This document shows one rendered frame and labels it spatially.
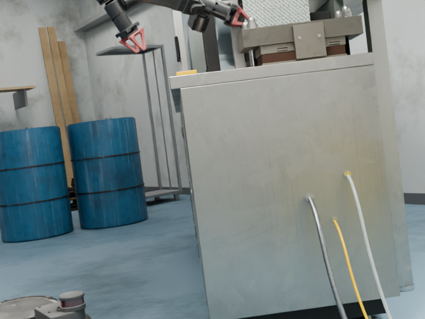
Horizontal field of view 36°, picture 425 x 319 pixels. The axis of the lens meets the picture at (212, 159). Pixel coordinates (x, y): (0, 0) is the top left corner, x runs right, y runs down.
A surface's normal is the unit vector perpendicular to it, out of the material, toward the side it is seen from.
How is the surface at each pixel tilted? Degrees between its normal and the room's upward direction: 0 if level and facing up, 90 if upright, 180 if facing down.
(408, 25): 90
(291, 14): 90
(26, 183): 90
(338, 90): 90
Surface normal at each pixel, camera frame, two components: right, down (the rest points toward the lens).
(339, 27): 0.05, 0.04
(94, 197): -0.31, 0.08
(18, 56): 0.53, -0.03
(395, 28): -0.84, 0.13
